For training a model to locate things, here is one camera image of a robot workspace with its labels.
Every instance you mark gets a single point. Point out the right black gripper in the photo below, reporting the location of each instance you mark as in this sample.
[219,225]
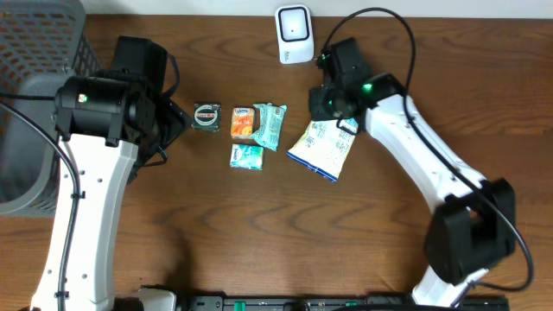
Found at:
[314,112]

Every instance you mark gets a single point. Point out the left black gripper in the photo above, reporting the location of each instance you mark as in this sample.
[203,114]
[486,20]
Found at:
[175,120]

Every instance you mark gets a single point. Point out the dark green round-label box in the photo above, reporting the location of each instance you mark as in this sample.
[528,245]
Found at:
[207,116]

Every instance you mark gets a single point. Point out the cream snack bag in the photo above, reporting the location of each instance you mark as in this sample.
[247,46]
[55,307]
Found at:
[324,147]

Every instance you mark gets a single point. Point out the orange tissue pack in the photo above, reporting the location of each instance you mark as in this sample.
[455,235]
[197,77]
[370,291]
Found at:
[242,122]

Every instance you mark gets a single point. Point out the teal tissue pack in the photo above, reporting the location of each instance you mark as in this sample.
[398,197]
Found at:
[247,156]

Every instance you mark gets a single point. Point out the green snack packet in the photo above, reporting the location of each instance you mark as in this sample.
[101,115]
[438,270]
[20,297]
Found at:
[271,121]

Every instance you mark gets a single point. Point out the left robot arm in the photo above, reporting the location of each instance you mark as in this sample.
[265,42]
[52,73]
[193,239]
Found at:
[110,124]

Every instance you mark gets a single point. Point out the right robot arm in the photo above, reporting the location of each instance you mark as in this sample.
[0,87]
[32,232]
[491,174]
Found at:
[468,233]

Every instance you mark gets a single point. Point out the white barcode scanner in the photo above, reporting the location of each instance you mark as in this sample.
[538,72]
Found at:
[295,36]

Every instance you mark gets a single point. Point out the grey plastic mesh basket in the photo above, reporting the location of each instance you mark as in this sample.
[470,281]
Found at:
[42,45]

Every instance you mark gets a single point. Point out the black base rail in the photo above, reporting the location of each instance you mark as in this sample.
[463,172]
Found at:
[372,302]

